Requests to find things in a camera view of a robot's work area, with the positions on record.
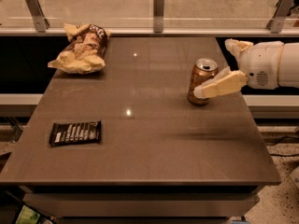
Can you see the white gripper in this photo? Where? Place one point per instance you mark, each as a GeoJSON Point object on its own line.
{"type": "Point", "coordinates": [263, 63]}

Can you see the orange soda can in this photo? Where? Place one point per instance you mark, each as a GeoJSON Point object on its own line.
{"type": "Point", "coordinates": [203, 70]}

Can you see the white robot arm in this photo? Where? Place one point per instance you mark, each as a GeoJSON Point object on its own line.
{"type": "Point", "coordinates": [288, 67]}

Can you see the brown chip bag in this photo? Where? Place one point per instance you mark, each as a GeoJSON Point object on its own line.
{"type": "Point", "coordinates": [86, 50]}

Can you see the glass railing panel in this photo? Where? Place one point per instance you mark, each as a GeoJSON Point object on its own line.
{"type": "Point", "coordinates": [206, 14]}

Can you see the black snack bar wrapper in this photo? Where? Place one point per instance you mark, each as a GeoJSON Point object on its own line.
{"type": "Point", "coordinates": [64, 134]}

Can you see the grey drawer front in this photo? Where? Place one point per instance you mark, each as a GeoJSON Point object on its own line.
{"type": "Point", "coordinates": [141, 205]}

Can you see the green package on floor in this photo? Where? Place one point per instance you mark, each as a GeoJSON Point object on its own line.
{"type": "Point", "coordinates": [26, 215]}

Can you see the right metal railing bracket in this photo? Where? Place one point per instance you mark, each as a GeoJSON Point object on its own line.
{"type": "Point", "coordinates": [275, 24]}

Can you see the metal railing bracket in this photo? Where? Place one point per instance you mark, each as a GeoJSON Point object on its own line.
{"type": "Point", "coordinates": [158, 16]}
{"type": "Point", "coordinates": [275, 24]}
{"type": "Point", "coordinates": [40, 21]}

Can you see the middle metal railing bracket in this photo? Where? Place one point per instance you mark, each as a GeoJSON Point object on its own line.
{"type": "Point", "coordinates": [158, 16]}

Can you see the left metal railing bracket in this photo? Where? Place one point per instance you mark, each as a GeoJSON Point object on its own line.
{"type": "Point", "coordinates": [40, 21]}

